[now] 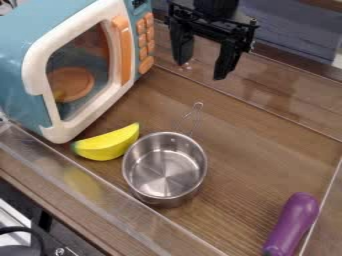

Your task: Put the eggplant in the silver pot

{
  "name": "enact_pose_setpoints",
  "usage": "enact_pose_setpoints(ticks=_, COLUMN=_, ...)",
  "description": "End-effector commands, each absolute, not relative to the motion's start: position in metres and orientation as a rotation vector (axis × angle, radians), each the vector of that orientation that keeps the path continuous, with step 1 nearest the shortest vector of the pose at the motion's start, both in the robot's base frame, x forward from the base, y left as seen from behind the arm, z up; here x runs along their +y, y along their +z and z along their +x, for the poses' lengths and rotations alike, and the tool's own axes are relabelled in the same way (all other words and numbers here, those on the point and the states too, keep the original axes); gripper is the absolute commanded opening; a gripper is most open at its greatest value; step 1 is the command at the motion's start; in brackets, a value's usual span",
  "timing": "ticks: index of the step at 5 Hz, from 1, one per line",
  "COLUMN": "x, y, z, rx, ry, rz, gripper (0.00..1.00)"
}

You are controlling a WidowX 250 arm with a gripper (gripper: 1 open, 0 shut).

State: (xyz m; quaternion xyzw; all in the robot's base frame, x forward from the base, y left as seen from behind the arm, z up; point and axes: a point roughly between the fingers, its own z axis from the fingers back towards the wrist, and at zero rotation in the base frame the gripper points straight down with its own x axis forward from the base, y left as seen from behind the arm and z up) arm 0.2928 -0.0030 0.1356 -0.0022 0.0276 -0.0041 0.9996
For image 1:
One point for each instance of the orange microwave turntable plate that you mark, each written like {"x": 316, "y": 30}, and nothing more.
{"x": 71, "y": 83}

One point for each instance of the silver metal pot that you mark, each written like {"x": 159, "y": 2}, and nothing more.
{"x": 164, "y": 164}

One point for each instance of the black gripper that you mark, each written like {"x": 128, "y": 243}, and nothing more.
{"x": 212, "y": 19}

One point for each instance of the purple toy eggplant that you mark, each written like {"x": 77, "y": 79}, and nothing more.
{"x": 295, "y": 220}

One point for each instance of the blue toy microwave oven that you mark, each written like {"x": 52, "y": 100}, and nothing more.
{"x": 103, "y": 35}

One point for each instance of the yellow toy banana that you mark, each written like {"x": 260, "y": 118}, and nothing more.
{"x": 107, "y": 146}

